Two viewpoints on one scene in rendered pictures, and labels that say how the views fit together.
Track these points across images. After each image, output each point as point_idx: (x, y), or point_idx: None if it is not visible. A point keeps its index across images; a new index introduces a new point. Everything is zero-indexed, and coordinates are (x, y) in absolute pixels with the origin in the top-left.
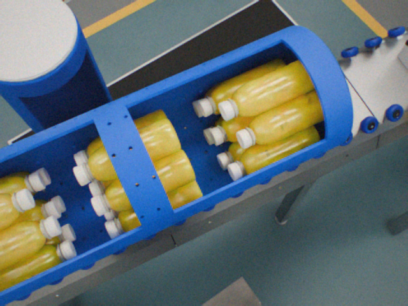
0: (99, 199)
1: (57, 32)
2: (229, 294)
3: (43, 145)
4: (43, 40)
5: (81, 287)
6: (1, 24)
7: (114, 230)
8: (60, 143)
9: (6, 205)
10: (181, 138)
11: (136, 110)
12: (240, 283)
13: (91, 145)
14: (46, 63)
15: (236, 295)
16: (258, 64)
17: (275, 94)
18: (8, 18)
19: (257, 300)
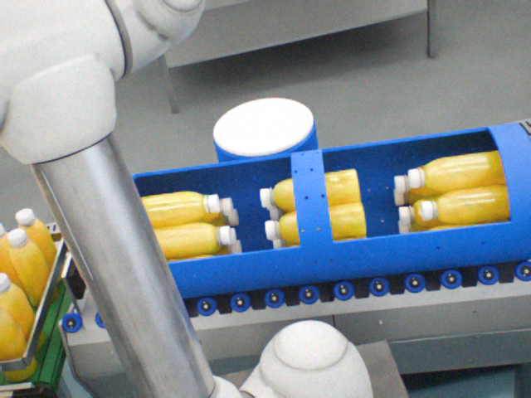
0: (272, 221)
1: (293, 127)
2: (365, 350)
3: (244, 189)
4: (277, 130)
5: (225, 346)
6: (248, 115)
7: None
8: (259, 193)
9: (198, 198)
10: (375, 229)
11: None
12: (381, 344)
13: None
14: (273, 146)
15: (372, 351)
16: None
17: (464, 167)
18: (255, 113)
19: (392, 361)
